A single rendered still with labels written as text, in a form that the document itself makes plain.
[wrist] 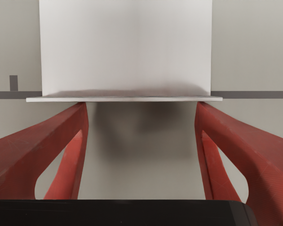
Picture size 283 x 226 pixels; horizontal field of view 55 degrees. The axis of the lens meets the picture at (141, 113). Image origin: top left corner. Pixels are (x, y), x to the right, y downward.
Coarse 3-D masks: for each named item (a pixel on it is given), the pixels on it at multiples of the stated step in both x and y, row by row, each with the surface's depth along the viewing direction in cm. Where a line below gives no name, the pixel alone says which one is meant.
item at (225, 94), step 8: (0, 96) 14; (8, 96) 14; (16, 96) 14; (24, 96) 14; (32, 96) 14; (224, 96) 14; (232, 96) 14; (240, 96) 14; (248, 96) 14; (256, 96) 14; (264, 96) 14; (272, 96) 14; (280, 96) 14
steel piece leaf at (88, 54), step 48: (48, 0) 13; (96, 0) 13; (144, 0) 13; (192, 0) 13; (48, 48) 14; (96, 48) 14; (144, 48) 14; (192, 48) 14; (48, 96) 13; (96, 96) 13; (144, 96) 13; (192, 96) 12
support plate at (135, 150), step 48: (0, 0) 13; (240, 0) 14; (0, 48) 14; (240, 48) 14; (96, 144) 14; (144, 144) 14; (192, 144) 14; (96, 192) 14; (144, 192) 14; (192, 192) 14; (240, 192) 14
